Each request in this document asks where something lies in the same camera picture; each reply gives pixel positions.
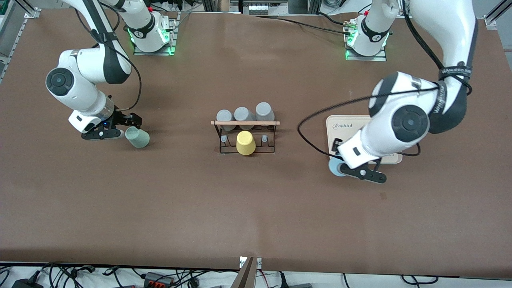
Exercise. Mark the black power strip orange switches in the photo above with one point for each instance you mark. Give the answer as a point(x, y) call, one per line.
point(158, 278)

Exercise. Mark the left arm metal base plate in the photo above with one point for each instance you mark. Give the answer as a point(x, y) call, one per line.
point(366, 58)

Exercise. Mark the white mount bracket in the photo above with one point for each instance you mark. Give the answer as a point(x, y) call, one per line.
point(259, 262)

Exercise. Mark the metal table corner bracket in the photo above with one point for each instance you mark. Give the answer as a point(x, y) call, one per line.
point(490, 20)
point(32, 13)

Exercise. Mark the beige rabbit print tray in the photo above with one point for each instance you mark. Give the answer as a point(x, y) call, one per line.
point(344, 128)

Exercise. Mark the black power adapter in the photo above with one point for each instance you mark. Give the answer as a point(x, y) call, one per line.
point(26, 283)

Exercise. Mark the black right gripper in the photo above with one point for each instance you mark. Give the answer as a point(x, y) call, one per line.
point(119, 117)

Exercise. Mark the yellow cup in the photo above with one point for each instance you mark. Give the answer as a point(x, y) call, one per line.
point(245, 144)

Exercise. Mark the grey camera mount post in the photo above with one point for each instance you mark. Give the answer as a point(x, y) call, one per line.
point(244, 276)

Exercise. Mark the grey cup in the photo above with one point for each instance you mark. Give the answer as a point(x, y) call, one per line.
point(264, 111)
point(224, 116)
point(243, 114)

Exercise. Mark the grey terminal block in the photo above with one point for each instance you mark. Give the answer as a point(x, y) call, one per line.
point(264, 8)

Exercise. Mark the light blue cup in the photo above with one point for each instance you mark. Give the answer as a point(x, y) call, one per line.
point(335, 168)

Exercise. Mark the pale green cup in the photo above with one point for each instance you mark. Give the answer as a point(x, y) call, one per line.
point(138, 138)

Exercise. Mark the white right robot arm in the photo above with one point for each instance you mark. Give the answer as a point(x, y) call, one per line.
point(80, 88)

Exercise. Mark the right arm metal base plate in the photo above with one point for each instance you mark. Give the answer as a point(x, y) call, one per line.
point(172, 36)

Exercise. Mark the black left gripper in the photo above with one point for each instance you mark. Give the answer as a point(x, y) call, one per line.
point(337, 145)

